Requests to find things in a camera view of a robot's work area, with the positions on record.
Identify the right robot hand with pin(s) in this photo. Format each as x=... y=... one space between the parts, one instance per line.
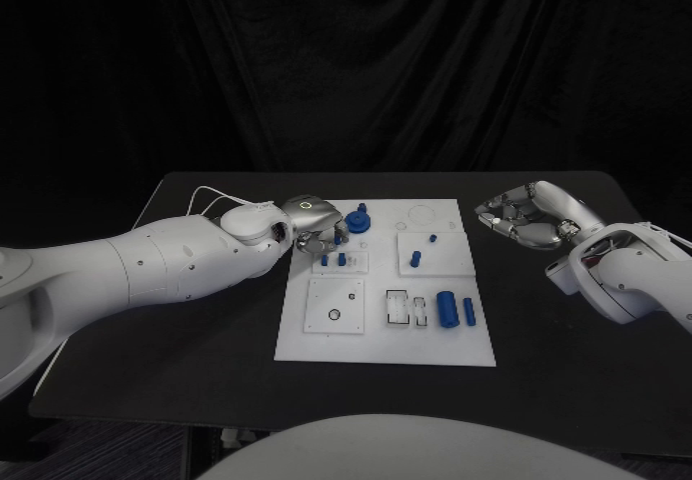
x=541 y=217

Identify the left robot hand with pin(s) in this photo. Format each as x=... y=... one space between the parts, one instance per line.
x=314 y=215

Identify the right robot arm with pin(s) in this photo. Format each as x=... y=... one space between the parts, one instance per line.
x=622 y=277

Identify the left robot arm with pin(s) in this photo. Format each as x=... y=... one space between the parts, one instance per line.
x=162 y=255

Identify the white task board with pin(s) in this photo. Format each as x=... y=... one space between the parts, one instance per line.
x=390 y=337

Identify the blue gear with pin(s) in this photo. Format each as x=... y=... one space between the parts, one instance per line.
x=358 y=221

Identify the thin blue cylinder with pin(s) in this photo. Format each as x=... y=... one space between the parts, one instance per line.
x=469 y=311

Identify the thick blue cylinder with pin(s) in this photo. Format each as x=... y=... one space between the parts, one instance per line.
x=448 y=309

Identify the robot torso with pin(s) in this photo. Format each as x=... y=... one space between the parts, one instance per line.
x=416 y=450

